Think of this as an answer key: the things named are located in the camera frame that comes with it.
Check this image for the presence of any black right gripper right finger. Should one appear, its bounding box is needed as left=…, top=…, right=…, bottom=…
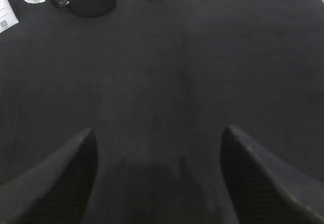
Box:
left=220, top=125, right=323, bottom=223

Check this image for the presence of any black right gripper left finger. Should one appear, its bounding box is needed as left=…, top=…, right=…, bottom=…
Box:
left=1, top=128, right=98, bottom=223

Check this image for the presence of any white purple milk carton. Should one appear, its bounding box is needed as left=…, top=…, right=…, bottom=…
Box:
left=0, top=0, right=19, bottom=33

